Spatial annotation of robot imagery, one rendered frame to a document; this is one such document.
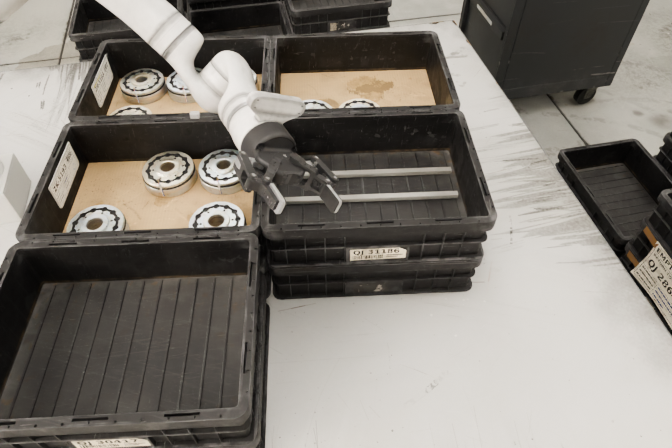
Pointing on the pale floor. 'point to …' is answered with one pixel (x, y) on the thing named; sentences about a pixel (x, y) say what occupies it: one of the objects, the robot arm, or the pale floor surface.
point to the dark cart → (557, 12)
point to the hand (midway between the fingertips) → (309, 205)
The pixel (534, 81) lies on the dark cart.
